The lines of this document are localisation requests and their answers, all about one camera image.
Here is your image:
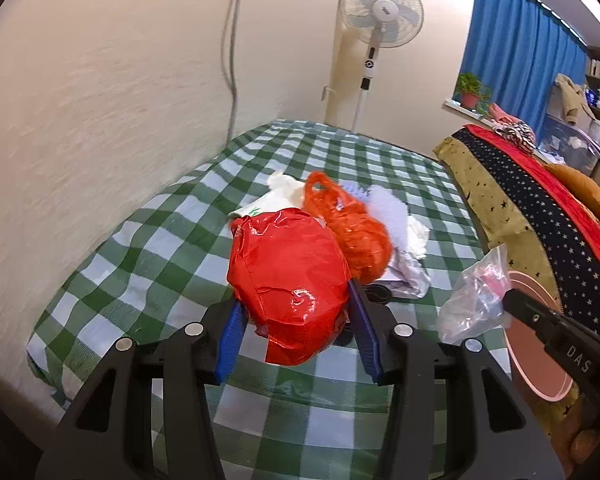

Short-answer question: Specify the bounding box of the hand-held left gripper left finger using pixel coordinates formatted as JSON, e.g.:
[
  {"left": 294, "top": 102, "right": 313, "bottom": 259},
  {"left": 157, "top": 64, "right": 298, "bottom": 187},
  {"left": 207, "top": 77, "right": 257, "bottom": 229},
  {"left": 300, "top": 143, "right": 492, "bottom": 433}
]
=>
[{"left": 35, "top": 301, "right": 247, "bottom": 480}]

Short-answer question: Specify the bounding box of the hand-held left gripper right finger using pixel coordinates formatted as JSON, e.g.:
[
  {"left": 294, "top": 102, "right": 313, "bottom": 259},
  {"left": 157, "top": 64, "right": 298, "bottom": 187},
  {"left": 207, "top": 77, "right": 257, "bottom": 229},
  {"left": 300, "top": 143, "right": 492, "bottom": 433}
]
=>
[{"left": 347, "top": 278, "right": 566, "bottom": 480}]

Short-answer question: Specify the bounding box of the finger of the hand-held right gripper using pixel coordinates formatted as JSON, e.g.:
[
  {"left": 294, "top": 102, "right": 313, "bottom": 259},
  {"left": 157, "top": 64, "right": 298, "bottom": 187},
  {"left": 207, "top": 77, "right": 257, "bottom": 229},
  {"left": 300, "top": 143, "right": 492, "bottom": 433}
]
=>
[{"left": 502, "top": 287, "right": 563, "bottom": 341}]

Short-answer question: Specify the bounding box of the pink bin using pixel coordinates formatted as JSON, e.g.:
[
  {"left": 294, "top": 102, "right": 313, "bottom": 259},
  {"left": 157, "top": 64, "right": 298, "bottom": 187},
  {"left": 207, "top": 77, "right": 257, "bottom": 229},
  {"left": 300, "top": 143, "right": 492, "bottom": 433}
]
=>
[{"left": 502, "top": 267, "right": 578, "bottom": 403}]

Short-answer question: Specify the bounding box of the clear plastic bag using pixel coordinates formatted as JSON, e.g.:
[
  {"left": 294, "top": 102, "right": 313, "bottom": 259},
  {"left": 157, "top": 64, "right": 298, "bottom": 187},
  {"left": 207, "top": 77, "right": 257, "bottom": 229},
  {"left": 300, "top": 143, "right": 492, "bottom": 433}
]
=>
[{"left": 437, "top": 245, "right": 513, "bottom": 346}]

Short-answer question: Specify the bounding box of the white paper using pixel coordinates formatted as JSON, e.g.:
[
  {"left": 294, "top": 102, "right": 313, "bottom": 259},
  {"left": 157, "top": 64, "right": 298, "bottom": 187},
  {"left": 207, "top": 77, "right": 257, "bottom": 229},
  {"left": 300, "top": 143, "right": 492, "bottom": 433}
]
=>
[{"left": 380, "top": 250, "right": 432, "bottom": 301}]

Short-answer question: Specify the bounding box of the red plastic bag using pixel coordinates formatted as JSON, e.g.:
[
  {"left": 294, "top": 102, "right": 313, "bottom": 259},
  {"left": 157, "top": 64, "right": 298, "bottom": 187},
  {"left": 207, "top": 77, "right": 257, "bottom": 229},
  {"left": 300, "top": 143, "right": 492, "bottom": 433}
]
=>
[{"left": 226, "top": 207, "right": 353, "bottom": 367}]

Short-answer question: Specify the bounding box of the lilac knitted cloth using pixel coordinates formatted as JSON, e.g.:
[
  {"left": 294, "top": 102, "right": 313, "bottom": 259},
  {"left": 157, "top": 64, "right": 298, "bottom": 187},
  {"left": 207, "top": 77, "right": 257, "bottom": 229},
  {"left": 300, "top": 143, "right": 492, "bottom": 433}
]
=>
[{"left": 337, "top": 180, "right": 411, "bottom": 251}]

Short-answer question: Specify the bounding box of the person's right hand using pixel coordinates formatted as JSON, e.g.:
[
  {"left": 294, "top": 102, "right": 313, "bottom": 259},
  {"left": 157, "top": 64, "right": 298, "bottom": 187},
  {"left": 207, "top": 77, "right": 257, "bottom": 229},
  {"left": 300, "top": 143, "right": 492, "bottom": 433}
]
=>
[{"left": 567, "top": 405, "right": 600, "bottom": 468}]

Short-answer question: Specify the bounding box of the flat black item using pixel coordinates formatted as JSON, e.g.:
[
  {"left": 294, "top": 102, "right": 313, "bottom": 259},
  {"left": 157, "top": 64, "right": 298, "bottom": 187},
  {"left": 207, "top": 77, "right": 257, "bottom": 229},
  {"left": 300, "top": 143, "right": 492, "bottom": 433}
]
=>
[{"left": 364, "top": 282, "right": 394, "bottom": 306}]

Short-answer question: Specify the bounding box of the orange plastic bag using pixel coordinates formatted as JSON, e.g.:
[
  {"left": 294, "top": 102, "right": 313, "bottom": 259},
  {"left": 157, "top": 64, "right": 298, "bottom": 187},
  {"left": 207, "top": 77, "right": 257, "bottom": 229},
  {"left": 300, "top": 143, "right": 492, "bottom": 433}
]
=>
[{"left": 304, "top": 171, "right": 395, "bottom": 283}]

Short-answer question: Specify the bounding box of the white tissue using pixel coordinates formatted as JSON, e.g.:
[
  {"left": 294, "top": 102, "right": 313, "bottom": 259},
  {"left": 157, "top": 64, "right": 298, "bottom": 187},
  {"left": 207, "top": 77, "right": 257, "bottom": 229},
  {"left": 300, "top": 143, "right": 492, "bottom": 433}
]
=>
[{"left": 404, "top": 214, "right": 432, "bottom": 261}]

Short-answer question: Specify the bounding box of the green checked cloth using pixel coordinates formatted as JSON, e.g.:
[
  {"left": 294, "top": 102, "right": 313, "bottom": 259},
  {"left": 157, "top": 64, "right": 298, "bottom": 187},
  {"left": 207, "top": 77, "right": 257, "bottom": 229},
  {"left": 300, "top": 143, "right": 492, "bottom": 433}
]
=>
[{"left": 26, "top": 119, "right": 513, "bottom": 480}]

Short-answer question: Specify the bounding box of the star printed blanket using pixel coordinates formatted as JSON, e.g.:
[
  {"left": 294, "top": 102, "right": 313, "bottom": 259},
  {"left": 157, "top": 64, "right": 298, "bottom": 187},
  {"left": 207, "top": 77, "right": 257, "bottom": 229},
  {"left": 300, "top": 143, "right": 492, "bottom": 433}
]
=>
[{"left": 432, "top": 125, "right": 600, "bottom": 441}]

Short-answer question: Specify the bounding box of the orange pillow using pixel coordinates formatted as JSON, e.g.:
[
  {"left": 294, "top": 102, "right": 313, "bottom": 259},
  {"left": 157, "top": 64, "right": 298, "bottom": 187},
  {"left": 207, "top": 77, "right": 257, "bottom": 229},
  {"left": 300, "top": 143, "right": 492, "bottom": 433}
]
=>
[{"left": 545, "top": 162, "right": 600, "bottom": 226}]

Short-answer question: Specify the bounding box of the white paper bag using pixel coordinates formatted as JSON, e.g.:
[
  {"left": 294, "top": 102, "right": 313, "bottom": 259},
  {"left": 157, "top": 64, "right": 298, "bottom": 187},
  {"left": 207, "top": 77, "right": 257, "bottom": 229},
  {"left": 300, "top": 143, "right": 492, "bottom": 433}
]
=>
[{"left": 228, "top": 170, "right": 311, "bottom": 221}]

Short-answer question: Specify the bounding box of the clear plastic storage box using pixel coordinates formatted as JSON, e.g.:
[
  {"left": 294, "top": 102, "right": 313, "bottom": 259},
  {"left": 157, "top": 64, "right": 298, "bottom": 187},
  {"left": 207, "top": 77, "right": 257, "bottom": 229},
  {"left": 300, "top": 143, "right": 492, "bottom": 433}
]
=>
[{"left": 537, "top": 112, "right": 600, "bottom": 178}]

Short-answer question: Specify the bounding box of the black white striped cloth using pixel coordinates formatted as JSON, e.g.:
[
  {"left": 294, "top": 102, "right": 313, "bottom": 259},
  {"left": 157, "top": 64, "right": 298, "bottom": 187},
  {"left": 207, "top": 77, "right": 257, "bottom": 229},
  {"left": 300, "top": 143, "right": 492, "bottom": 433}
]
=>
[{"left": 492, "top": 122, "right": 538, "bottom": 151}]

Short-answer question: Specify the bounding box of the pink cloth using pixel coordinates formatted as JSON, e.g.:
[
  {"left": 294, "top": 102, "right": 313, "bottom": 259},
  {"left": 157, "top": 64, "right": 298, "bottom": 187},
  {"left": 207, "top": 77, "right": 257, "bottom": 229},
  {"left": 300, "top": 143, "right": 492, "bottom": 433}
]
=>
[{"left": 485, "top": 102, "right": 526, "bottom": 128}]

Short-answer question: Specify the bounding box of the beige jacket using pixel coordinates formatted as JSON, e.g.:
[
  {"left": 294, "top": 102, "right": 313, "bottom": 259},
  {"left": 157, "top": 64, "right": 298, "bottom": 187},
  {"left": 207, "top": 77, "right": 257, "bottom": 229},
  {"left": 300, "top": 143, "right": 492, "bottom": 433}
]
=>
[{"left": 552, "top": 72, "right": 593, "bottom": 126}]

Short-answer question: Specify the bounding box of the potted green plant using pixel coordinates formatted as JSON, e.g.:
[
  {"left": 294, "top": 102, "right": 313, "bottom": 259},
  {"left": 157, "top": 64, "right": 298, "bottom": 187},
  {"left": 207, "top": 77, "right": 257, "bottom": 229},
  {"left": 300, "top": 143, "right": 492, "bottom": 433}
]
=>
[{"left": 454, "top": 72, "right": 493, "bottom": 111}]

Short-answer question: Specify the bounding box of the blue curtain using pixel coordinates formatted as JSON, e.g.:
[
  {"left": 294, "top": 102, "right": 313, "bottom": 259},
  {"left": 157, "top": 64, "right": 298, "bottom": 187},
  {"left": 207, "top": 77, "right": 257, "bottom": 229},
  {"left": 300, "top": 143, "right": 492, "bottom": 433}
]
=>
[{"left": 460, "top": 0, "right": 588, "bottom": 133}]

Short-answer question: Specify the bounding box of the white standing fan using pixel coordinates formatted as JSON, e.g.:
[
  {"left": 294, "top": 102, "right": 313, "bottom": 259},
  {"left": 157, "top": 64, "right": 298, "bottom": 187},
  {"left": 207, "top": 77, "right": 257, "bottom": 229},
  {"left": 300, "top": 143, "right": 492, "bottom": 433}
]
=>
[{"left": 337, "top": 0, "right": 425, "bottom": 136}]

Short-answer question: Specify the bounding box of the grey wall cable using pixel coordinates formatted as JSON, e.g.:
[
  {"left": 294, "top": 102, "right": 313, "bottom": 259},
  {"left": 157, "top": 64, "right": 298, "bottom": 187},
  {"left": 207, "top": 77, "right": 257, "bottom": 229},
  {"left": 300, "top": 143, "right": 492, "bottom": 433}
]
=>
[{"left": 221, "top": 0, "right": 246, "bottom": 148}]

